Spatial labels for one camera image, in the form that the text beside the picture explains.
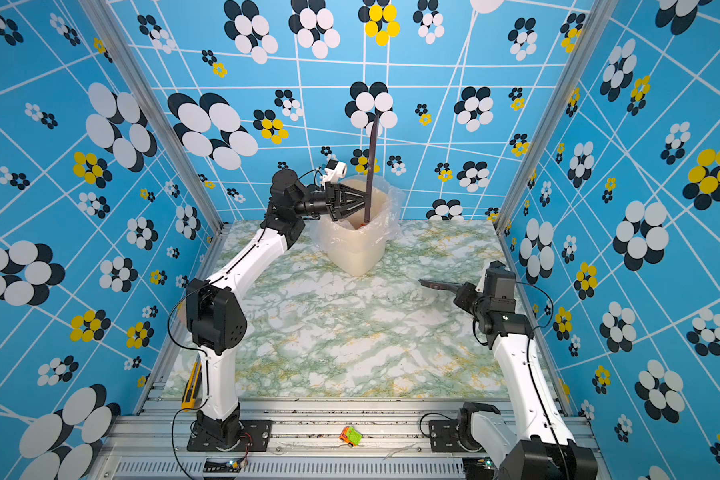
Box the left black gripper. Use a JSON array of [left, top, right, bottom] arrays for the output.
[[290, 187, 366, 224]]

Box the black dustpan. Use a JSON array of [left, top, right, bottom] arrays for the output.
[[362, 115, 380, 226]]

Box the black pink hand brush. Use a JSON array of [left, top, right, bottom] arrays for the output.
[[419, 279, 461, 293]]

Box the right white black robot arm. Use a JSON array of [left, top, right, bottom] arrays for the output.
[[454, 261, 598, 479]]

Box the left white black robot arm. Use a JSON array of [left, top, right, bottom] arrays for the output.
[[185, 160, 369, 451]]

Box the beige trash bin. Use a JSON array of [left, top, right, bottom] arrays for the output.
[[311, 177, 401, 277]]

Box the small green orange toy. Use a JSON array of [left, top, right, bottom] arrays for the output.
[[339, 426, 363, 447]]

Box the yellow utility knife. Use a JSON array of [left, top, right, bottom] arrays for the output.
[[181, 360, 202, 411]]

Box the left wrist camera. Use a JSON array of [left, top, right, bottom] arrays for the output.
[[321, 159, 347, 184]]

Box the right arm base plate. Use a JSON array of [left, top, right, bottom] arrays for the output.
[[426, 419, 469, 453]]

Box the aluminium frame rail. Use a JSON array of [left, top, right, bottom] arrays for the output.
[[90, 395, 497, 479]]

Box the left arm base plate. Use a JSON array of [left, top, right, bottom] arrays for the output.
[[187, 418, 273, 452]]

